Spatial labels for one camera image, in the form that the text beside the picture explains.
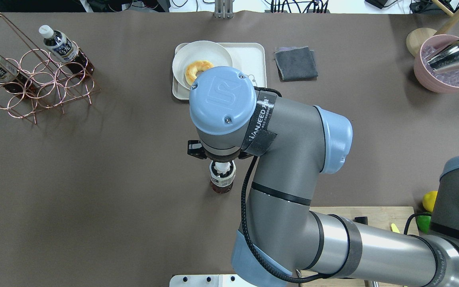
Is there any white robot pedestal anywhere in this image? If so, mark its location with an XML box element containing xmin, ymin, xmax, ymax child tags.
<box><xmin>169</xmin><ymin>274</ymin><xmax>239</xmax><ymax>287</ymax></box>

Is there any cream rectangular tray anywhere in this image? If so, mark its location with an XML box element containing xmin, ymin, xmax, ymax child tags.
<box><xmin>172</xmin><ymin>43</ymin><xmax>267</xmax><ymax>100</ymax></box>

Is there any tea bottle white cap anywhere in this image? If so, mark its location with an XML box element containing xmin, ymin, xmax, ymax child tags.
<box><xmin>209</xmin><ymin>161</ymin><xmax>236</xmax><ymax>194</ymax></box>

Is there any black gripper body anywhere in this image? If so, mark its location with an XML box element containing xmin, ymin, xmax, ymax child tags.
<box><xmin>186</xmin><ymin>140</ymin><xmax>253</xmax><ymax>161</ymax></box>

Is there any whole yellow lemon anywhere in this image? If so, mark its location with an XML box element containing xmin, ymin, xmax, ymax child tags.
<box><xmin>422</xmin><ymin>190</ymin><xmax>438</xmax><ymax>213</ymax></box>

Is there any steel muddler black tip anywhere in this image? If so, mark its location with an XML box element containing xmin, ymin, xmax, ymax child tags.
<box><xmin>354</xmin><ymin>216</ymin><xmax>369</xmax><ymax>225</ymax></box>

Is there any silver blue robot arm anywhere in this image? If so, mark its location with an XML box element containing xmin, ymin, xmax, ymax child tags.
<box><xmin>189</xmin><ymin>67</ymin><xmax>459</xmax><ymax>287</ymax></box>

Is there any white round plate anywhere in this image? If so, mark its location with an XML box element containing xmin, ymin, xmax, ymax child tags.
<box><xmin>172</xmin><ymin>41</ymin><xmax>233</xmax><ymax>89</ymax></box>

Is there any wooden cutting board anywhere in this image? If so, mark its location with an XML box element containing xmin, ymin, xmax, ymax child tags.
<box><xmin>300</xmin><ymin>206</ymin><xmax>414</xmax><ymax>287</ymax></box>

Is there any steel ice scoop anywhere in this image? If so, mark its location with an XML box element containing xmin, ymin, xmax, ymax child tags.
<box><xmin>426</xmin><ymin>40</ymin><xmax>459</xmax><ymax>73</ymax></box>

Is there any wooden mug tree stand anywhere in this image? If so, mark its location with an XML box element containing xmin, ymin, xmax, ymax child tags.
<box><xmin>406</xmin><ymin>0</ymin><xmax>459</xmax><ymax>57</ymax></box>

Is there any yellow plastic knife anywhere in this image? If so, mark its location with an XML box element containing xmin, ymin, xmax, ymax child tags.
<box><xmin>390</xmin><ymin>223</ymin><xmax>401</xmax><ymax>233</ymax></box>

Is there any copper wire bottle rack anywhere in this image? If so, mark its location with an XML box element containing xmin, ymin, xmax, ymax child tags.
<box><xmin>0</xmin><ymin>13</ymin><xmax>100</xmax><ymax>124</ymax></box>

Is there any aluminium frame post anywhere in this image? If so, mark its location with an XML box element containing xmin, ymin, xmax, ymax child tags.
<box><xmin>214</xmin><ymin>0</ymin><xmax>234</xmax><ymax>19</ymax></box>

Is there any green lime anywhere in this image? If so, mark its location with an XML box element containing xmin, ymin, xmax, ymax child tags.
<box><xmin>416</xmin><ymin>214</ymin><xmax>432</xmax><ymax>234</ymax></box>

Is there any glazed donut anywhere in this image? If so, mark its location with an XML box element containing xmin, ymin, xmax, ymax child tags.
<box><xmin>184</xmin><ymin>60</ymin><xmax>215</xmax><ymax>85</ymax></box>

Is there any pink ice bowl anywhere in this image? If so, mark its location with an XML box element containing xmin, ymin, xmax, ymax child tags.
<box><xmin>414</xmin><ymin>34</ymin><xmax>459</xmax><ymax>93</ymax></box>

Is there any grey folded cloth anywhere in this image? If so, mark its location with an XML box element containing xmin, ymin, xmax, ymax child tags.
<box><xmin>274</xmin><ymin>47</ymin><xmax>319</xmax><ymax>82</ymax></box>

